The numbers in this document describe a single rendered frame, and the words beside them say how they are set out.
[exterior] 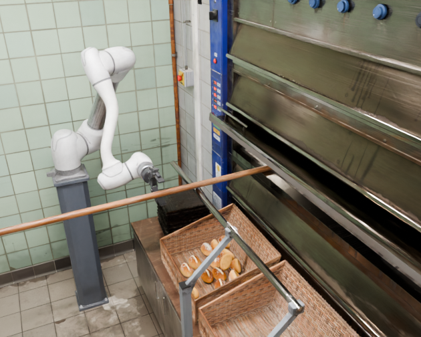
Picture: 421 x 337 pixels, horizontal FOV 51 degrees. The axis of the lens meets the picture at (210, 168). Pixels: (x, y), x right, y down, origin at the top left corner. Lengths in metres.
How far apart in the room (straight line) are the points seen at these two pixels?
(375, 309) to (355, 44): 0.97
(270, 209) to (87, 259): 1.33
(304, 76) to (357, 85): 0.29
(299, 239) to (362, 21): 1.02
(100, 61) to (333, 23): 1.18
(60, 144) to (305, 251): 1.49
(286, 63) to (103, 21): 1.48
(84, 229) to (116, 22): 1.35
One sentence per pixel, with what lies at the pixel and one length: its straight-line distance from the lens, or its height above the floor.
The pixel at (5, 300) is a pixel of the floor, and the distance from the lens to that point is 3.59.
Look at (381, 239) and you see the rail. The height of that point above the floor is 1.43.
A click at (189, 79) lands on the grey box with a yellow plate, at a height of 1.45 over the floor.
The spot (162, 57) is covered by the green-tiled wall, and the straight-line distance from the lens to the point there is 3.20.
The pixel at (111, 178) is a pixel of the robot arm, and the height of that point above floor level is 1.18.
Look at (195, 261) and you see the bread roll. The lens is 2.55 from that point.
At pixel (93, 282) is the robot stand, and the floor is 0.20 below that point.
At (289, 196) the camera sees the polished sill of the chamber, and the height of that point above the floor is 1.18.
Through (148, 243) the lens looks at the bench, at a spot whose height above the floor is 0.58.
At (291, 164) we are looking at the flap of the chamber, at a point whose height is 1.40.
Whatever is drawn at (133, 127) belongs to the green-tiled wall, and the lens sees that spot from 3.28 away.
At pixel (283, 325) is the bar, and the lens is 1.57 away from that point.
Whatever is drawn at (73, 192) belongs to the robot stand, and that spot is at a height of 0.91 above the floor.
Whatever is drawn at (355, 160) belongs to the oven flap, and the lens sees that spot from 1.68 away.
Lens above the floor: 2.24
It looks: 27 degrees down
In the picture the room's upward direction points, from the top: 1 degrees counter-clockwise
